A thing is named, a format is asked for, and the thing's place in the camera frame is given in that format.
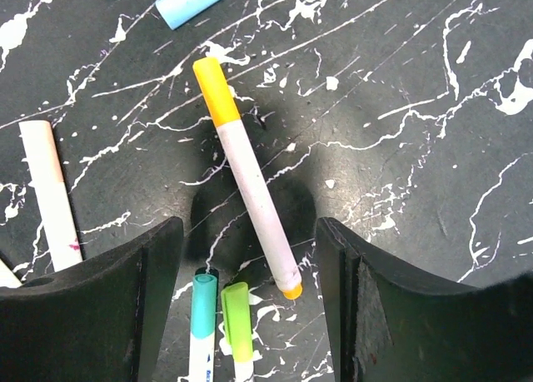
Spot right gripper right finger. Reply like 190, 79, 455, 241
315, 217, 532, 381

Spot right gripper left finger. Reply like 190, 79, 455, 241
1, 216, 183, 381

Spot pale blue pen cap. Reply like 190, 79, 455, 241
156, 0, 221, 30

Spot tan cap marker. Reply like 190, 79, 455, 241
18, 120, 82, 271

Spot yellow cap marker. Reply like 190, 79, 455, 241
192, 57, 302, 300

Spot green cap marker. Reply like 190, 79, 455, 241
221, 282, 254, 381

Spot teal cap marker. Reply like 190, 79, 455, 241
187, 273, 219, 382

